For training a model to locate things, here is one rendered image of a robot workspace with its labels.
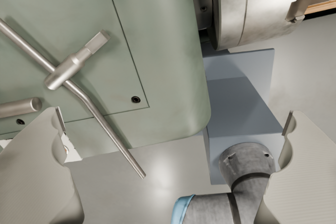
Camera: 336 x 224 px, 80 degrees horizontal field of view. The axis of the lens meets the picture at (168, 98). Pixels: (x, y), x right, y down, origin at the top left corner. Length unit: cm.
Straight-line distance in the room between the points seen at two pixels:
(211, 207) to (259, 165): 16
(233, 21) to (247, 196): 37
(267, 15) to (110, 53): 22
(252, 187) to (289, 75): 145
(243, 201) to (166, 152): 172
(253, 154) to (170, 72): 36
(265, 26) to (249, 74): 55
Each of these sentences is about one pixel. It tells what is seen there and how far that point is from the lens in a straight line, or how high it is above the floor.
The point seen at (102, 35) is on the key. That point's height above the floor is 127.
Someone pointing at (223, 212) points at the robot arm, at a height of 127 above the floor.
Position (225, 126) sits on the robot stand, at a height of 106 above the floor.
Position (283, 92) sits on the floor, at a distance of 195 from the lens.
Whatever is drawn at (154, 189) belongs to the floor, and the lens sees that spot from 267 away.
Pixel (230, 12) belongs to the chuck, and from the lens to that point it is 31.
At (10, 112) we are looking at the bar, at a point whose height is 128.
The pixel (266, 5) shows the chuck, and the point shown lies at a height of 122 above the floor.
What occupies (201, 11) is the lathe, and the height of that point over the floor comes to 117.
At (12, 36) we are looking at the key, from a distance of 32.
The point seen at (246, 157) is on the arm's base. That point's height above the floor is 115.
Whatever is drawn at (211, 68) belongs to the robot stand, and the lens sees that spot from 84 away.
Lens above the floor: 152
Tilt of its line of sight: 59 degrees down
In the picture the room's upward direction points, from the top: 175 degrees counter-clockwise
